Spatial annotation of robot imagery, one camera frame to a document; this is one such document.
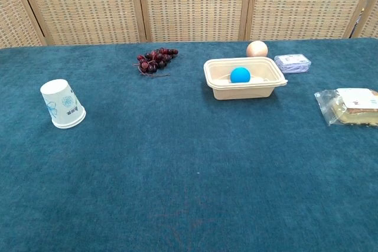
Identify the white paper cup blue print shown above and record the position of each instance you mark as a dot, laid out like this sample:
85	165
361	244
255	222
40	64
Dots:
59	98
71	126

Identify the blue table cloth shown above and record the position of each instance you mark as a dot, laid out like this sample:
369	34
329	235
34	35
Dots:
177	160

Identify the beige rectangular food container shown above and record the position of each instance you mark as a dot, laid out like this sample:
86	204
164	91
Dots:
242	92

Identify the blue ball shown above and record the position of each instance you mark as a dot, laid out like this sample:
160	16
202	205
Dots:
240	75

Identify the dark red grape bunch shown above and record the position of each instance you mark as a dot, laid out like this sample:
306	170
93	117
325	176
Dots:
155	58

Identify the peach coloured ball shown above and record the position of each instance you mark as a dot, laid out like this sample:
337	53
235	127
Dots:
257	49

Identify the woven rattan screen panel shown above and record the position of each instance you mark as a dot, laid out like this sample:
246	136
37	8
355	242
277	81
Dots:
85	4
307	4
195	4
11	13
372	16

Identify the sandwich in clear bag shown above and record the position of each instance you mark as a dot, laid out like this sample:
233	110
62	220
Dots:
351	107

